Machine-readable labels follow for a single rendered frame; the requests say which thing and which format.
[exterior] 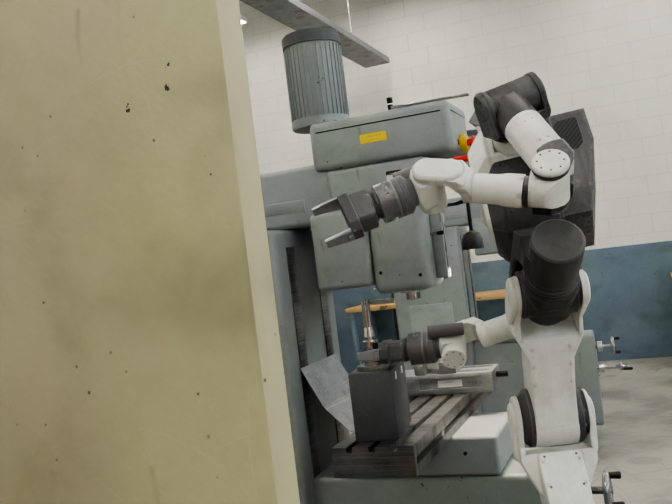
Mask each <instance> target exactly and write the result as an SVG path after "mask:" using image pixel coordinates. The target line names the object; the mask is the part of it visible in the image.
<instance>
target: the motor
mask: <svg viewBox="0 0 672 504"><path fill-rule="evenodd" d="M281 42H282V50H283V57H284V65H285V73H286V81H287V89H288V97H289V105H290V113H291V122H292V131H293V132H294V133H297V134H310V127H311V126H312V125H314V124H318V123H323V122H328V121H333V120H339V119H344V118H349V108H348V100H347V92H346V84H345V75H344V67H343V59H342V51H341V46H340V45H341V42H340V34H339V32H337V31H336V30H334V29H331V28H323V27H317V28H307V29H301V30H297V31H294V32H291V33H289V34H287V35H286V36H284V38H283V39H282V41H281Z"/></svg>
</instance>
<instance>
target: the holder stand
mask: <svg viewBox="0 0 672 504"><path fill-rule="evenodd" d="M348 379H349V387H350V395H351V404H352V412H353V420H354V428H355V436H356V442H369V441H384V440H398V439H399V438H400V437H401V435H402V434H403V432H404V431H405V429H406V428H407V426H408V425H409V424H410V422H411V414H410V406H409V398H408V390H407V382H406V374H405V366H404V361H396V362H390V363H389V364H378V365H372V366H365V365H364V363H363V364H360V365H358V366H357V368H356V369H355V370H354V371H352V372H351V373H350V374H348Z"/></svg>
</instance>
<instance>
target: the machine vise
mask: <svg viewBox="0 0 672 504"><path fill-rule="evenodd" d="M496 371H499V364H486V365H472V366H464V367H463V368H462V369H460V370H459V371H458V372H457V373H450V374H440V373H439V369H427V364H423V367H420V365H414V370H405V374H406V382H407V390H408V397H410V396H427V395H444V394H461V393H478V392H494V391H495V390H496V388H497V387H498V386H499V385H500V383H501V379H500V377H496Z"/></svg>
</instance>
